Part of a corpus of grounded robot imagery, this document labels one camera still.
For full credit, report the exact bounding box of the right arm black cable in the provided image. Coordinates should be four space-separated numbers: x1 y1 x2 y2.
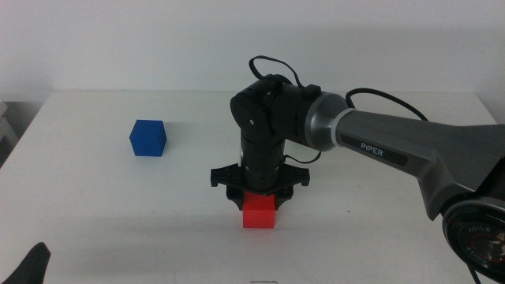
248 55 429 165

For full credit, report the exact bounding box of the blue cube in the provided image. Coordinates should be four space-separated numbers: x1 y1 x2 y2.
129 119 168 158

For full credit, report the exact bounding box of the red cube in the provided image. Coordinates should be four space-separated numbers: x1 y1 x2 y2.
241 191 276 230

